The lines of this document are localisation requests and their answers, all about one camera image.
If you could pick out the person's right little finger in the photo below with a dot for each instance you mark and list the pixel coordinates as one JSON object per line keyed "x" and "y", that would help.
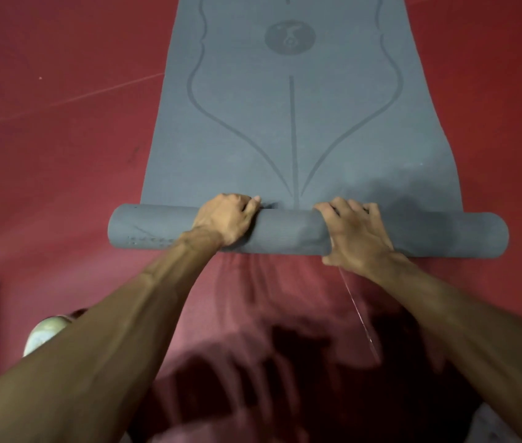
{"x": 373, "y": 211}

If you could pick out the pale green shoe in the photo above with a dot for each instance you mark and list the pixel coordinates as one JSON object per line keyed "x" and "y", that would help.
{"x": 41, "y": 332}

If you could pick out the grey patterned yoga mat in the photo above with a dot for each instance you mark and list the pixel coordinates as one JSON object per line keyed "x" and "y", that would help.
{"x": 288, "y": 115}

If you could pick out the person's right forearm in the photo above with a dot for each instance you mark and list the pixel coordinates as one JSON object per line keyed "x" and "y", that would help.
{"x": 473, "y": 336}

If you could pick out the person's left forearm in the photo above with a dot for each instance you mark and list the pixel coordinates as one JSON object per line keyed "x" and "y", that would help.
{"x": 104, "y": 341}

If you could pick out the person's right hand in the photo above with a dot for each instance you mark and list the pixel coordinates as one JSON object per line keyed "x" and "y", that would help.
{"x": 357, "y": 239}

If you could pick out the person's right middle finger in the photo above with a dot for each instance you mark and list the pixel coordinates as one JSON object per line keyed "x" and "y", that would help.
{"x": 341, "y": 205}

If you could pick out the person's left hand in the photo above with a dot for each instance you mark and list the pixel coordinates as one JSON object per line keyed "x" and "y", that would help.
{"x": 224, "y": 219}

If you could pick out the person's left fingers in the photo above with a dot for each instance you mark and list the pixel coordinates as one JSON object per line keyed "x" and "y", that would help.
{"x": 244, "y": 203}

